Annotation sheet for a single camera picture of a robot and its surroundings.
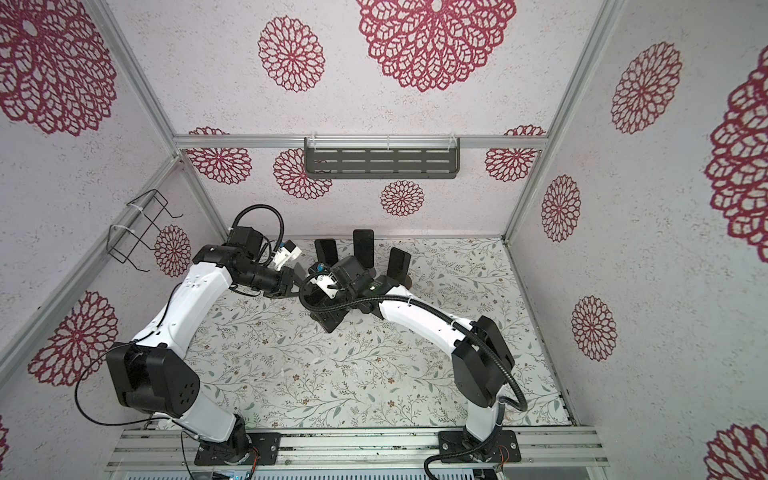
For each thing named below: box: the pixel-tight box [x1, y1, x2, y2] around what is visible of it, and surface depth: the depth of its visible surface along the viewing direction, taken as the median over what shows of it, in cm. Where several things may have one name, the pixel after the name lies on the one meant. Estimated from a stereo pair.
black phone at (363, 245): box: [353, 229, 374, 269], surface depth 102 cm
